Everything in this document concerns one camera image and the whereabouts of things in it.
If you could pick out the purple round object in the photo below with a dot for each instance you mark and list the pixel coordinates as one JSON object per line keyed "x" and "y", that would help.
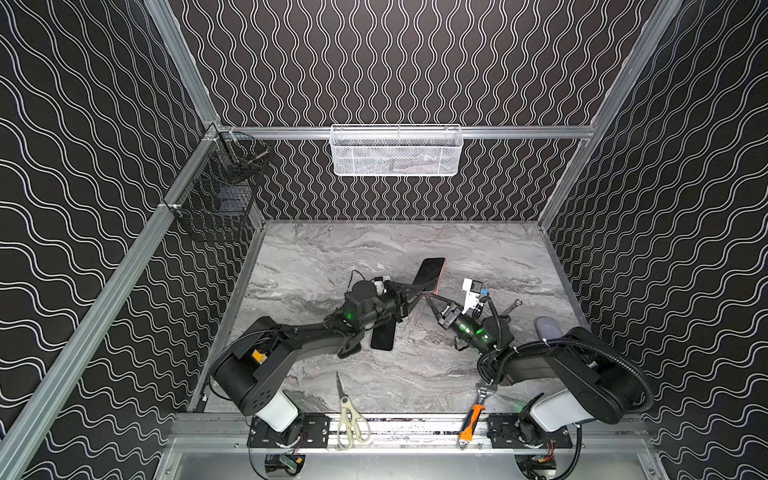
{"x": 547, "y": 328}

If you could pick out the white wire mesh basket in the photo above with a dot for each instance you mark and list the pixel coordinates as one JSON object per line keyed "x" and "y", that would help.
{"x": 390, "y": 150}

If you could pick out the black wire basket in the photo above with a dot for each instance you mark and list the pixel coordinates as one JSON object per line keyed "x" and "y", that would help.
{"x": 216, "y": 207}

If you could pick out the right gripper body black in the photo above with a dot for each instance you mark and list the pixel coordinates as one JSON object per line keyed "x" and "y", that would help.
{"x": 447, "y": 315}

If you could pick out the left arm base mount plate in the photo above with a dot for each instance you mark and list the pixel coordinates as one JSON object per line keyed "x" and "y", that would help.
{"x": 308, "y": 430}

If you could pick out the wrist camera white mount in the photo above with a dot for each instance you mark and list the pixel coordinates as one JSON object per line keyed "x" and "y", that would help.
{"x": 381, "y": 283}
{"x": 474, "y": 291}

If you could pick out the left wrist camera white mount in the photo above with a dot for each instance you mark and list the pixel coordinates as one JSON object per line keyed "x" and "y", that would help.
{"x": 381, "y": 283}

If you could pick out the beige handled scissors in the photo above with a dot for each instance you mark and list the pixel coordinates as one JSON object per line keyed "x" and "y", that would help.
{"x": 353, "y": 427}

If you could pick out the yellow rectangular block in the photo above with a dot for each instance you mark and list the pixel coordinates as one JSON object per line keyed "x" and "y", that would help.
{"x": 258, "y": 356}

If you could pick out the orange handled adjustable wrench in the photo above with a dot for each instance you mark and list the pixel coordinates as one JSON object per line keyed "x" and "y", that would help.
{"x": 467, "y": 430}

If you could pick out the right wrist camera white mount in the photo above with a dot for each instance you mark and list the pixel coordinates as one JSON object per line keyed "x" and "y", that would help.
{"x": 474, "y": 291}

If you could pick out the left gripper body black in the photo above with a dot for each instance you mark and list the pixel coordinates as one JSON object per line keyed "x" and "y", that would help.
{"x": 401, "y": 301}

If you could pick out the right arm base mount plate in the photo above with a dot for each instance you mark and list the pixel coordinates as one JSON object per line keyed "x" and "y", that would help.
{"x": 507, "y": 431}

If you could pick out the phone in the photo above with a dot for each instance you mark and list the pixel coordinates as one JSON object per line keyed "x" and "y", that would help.
{"x": 428, "y": 276}

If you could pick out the black smartphone green case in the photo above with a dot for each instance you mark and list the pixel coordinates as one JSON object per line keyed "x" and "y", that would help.
{"x": 383, "y": 335}

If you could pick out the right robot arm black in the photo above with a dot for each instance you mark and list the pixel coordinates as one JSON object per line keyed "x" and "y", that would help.
{"x": 599, "y": 384}

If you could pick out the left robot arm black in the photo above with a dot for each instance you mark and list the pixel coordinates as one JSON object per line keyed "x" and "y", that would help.
{"x": 252, "y": 368}

